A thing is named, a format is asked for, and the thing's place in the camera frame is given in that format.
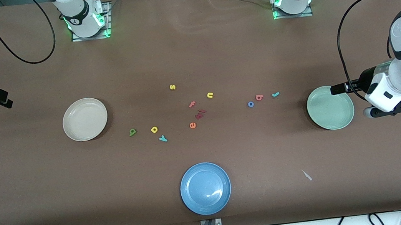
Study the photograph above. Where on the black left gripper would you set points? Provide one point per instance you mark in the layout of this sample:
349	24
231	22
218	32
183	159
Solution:
363	80

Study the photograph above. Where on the teal letter l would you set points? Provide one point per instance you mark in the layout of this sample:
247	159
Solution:
275	94

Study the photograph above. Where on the red letter b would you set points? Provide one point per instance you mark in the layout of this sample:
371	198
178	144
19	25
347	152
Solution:
259	97

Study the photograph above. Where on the blue letter o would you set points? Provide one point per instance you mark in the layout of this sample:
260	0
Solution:
251	104

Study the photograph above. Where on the green letter a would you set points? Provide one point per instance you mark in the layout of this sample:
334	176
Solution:
132	132

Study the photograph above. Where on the yellow letter a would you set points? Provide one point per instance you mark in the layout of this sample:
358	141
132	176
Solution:
154	129

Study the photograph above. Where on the teal letter y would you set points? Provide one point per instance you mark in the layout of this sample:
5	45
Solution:
163	138

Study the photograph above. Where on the green round plate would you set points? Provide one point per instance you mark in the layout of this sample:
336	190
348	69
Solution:
330	111

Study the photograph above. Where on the beige round plate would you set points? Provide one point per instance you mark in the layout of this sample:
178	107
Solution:
85	120

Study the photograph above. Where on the white paper scrap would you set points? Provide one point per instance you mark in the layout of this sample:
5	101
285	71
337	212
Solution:
306	175

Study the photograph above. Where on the yellow letter u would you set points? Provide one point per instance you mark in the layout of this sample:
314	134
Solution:
210	95

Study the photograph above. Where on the brown paper table cover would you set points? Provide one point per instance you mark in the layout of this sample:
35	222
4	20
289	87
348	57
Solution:
215	48

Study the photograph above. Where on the dark red chunky letter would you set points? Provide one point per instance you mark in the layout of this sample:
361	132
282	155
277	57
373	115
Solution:
199	116

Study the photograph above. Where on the pink letter f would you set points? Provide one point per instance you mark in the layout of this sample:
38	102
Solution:
192	104

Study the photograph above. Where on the orange letter e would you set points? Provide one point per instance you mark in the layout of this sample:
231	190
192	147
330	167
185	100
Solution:
192	125

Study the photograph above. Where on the blue round plate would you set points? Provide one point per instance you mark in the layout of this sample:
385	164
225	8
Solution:
205	188

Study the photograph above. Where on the yellow letter s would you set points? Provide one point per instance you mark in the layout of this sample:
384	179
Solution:
172	87

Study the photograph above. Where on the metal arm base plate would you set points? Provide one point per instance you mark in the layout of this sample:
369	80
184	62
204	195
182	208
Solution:
292	16
108	24

